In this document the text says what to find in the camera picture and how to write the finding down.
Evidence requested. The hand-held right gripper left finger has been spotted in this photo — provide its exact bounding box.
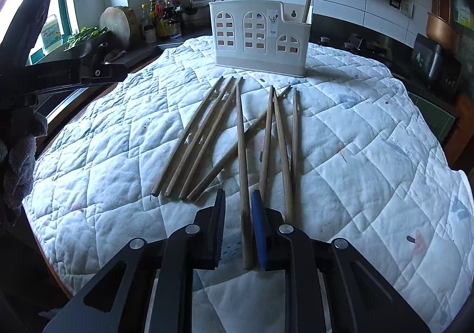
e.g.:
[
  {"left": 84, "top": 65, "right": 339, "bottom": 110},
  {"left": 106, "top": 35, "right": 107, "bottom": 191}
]
[{"left": 42, "top": 188, "right": 226, "bottom": 333}]

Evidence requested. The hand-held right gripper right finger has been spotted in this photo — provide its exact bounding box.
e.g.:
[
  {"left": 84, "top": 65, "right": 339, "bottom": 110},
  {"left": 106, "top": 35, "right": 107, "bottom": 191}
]
[{"left": 251, "top": 189, "right": 430, "bottom": 333}]

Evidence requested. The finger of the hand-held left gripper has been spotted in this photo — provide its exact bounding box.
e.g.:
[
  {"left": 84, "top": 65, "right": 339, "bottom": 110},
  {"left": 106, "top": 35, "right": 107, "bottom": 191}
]
[{"left": 28, "top": 42, "right": 128, "bottom": 95}]

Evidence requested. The row of wooden chopsticks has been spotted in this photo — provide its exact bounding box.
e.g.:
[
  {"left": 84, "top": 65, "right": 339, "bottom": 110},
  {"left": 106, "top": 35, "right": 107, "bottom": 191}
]
[{"left": 150, "top": 76, "right": 300, "bottom": 222}]

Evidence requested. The white plastic utensil holder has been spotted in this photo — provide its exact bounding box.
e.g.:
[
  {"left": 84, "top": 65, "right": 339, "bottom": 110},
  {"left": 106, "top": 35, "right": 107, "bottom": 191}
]
[{"left": 208, "top": 0, "right": 313, "bottom": 78}]

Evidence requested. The person's left hand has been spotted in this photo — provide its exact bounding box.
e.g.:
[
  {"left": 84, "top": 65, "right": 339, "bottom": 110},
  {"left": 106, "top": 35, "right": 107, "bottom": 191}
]
[{"left": 0, "top": 105, "right": 47, "bottom": 209}]

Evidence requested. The white green plastic container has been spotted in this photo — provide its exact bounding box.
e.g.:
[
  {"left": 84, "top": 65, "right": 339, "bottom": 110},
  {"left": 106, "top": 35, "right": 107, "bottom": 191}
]
[{"left": 40, "top": 15, "right": 63, "bottom": 54}]

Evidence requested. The pan of green vegetables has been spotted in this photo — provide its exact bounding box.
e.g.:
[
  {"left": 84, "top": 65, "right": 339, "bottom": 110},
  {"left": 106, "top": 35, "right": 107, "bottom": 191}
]
[{"left": 66, "top": 25, "right": 110, "bottom": 48}]

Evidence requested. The wooden table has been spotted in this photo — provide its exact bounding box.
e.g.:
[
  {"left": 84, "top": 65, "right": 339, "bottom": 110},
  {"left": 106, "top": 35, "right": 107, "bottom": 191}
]
[{"left": 33, "top": 55, "right": 164, "bottom": 300}]

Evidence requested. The round wooden cutting board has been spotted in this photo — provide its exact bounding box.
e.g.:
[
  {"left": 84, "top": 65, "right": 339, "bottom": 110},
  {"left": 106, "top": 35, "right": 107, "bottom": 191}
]
[{"left": 99, "top": 6, "right": 139, "bottom": 49}]

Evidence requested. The large dark sauce bottle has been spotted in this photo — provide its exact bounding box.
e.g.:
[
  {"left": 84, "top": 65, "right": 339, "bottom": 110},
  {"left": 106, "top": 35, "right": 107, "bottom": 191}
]
[{"left": 156, "top": 0, "right": 176, "bottom": 39}]

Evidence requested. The white quilted cloth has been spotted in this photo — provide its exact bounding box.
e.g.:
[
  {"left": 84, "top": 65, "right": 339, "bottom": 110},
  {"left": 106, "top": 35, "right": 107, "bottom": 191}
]
[{"left": 22, "top": 35, "right": 474, "bottom": 333}]

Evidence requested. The green base cabinet door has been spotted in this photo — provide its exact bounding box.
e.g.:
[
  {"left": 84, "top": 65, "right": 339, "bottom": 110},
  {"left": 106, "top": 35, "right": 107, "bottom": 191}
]
[{"left": 407, "top": 90, "right": 456, "bottom": 141}]

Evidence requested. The black gas stove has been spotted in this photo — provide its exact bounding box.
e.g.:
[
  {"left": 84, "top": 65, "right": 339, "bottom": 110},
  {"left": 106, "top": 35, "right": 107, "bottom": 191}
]
[{"left": 311, "top": 35, "right": 393, "bottom": 60}]

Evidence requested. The black rice cooker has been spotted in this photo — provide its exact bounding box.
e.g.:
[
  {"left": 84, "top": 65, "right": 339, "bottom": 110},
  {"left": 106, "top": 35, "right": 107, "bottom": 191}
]
[{"left": 411, "top": 34, "right": 463, "bottom": 97}]

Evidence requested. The copper inner pot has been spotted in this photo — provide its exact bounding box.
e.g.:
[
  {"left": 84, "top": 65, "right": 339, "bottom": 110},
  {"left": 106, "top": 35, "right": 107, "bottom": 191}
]
[{"left": 426, "top": 12, "right": 462, "bottom": 52}]

